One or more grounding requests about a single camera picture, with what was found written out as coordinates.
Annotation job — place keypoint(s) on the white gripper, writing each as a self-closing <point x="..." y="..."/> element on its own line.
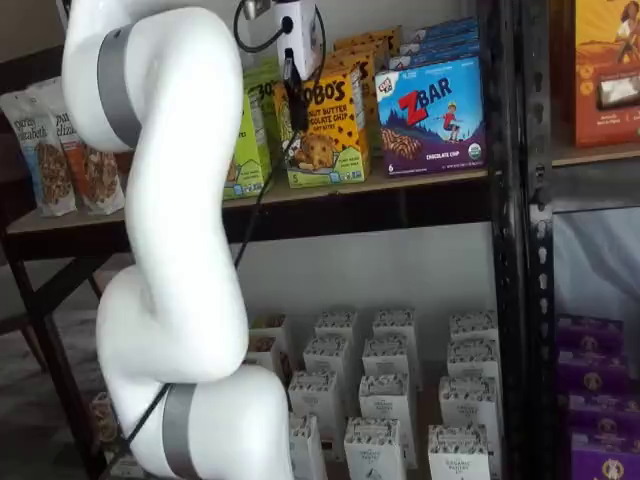
<point x="302" y="35"/>

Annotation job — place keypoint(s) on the orange Bobo's peanut butter box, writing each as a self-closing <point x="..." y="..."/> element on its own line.
<point x="367" y="100"/>
<point x="375" y="55"/>
<point x="385" y="37"/>
<point x="330" y="135"/>

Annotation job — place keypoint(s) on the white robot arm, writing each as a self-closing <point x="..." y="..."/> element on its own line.
<point x="175" y="200"/>

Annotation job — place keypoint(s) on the green Bobo's apple pie box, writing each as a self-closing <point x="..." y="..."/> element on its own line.
<point x="265" y="92"/>
<point x="262" y="67"/>
<point x="247" y="160"/>

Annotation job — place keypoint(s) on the wooden shelf board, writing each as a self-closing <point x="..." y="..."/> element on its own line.
<point x="427" y="405"/>
<point x="400" y="182"/>
<point x="600" y="156"/>

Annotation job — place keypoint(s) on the blue purple Zbar box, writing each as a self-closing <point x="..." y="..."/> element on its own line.
<point x="450" y="51"/>
<point x="450" y="39"/>
<point x="450" y="26"/>
<point x="430" y="125"/>

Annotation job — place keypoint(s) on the white organic pantry box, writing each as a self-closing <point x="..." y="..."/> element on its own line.
<point x="337" y="325"/>
<point x="472" y="360"/>
<point x="385" y="405"/>
<point x="467" y="405"/>
<point x="396" y="325"/>
<point x="375" y="450"/>
<point x="327" y="357"/>
<point x="474" y="325"/>
<point x="460" y="455"/>
<point x="386" y="357"/>
<point x="307" y="450"/>
<point x="312" y="400"/>

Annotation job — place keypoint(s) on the white box yellow top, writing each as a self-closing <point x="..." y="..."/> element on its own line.
<point x="262" y="352"/>
<point x="270" y="330"/>

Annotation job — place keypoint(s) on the black metal shelf rack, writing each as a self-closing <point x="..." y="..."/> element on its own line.
<point x="542" y="300"/>
<point x="507" y="250"/>

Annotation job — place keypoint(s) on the large orange illustrated box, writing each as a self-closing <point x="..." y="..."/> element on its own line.
<point x="610" y="65"/>

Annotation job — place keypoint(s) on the purple snack box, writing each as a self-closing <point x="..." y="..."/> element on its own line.
<point x="592" y="375"/>
<point x="605" y="460"/>
<point x="605" y="417"/>
<point x="590" y="335"/>

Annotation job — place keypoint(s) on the grey metal connector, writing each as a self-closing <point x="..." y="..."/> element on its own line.
<point x="254" y="9"/>

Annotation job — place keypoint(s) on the orange Purely Elizabeth granola bag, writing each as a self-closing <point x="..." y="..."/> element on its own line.
<point x="97" y="175"/>

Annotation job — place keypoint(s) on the brown snack pouch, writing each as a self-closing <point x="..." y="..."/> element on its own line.
<point x="104" y="420"/>

